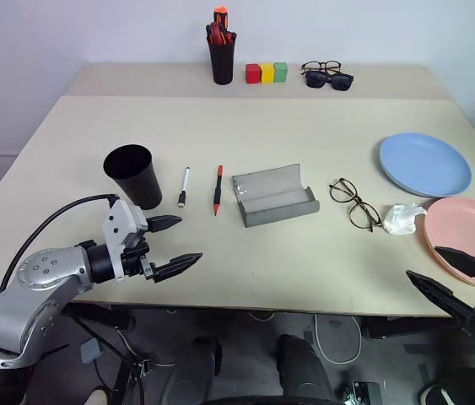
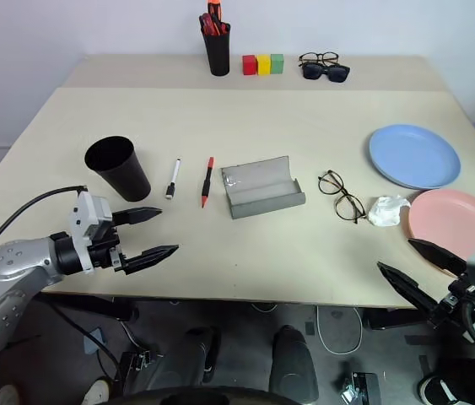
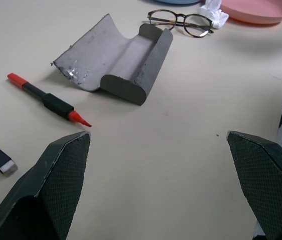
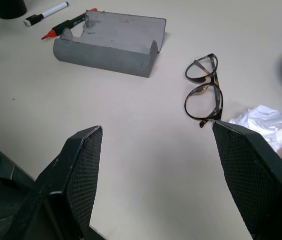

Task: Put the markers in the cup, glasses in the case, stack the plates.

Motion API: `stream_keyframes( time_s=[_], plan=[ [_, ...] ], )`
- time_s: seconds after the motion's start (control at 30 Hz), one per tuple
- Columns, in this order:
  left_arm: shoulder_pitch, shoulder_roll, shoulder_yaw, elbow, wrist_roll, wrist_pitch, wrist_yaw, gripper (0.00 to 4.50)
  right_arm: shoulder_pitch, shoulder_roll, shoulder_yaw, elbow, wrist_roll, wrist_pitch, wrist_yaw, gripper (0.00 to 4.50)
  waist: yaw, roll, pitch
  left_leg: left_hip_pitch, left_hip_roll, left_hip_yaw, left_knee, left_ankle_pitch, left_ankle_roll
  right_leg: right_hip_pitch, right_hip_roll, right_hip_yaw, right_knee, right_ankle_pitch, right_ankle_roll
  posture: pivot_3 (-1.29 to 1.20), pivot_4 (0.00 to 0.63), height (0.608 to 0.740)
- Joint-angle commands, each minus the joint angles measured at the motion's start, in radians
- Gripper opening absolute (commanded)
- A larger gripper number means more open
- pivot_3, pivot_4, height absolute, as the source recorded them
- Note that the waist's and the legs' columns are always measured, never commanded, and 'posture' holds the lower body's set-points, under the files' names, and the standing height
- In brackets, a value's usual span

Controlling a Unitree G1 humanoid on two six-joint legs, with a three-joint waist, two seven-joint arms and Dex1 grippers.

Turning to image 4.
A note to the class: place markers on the tortoiseshell eyeglasses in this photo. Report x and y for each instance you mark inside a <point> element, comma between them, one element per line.
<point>216,80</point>

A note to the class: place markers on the black marker with red caps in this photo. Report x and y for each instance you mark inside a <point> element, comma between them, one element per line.
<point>65,25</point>

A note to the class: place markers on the crumpled white plastic bag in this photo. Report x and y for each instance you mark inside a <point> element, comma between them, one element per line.
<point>263,120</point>

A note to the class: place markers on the white marker with black cap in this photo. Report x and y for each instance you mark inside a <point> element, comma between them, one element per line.
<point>53,10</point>

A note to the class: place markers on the grey felt glasses case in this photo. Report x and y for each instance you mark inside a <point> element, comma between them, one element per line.
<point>110,57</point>

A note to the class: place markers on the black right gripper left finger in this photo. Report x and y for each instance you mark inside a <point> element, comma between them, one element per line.
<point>80,175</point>

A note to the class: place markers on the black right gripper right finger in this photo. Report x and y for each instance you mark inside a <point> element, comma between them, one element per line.
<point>251,175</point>

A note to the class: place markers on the black pen cup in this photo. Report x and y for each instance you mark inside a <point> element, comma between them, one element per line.
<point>8,8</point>

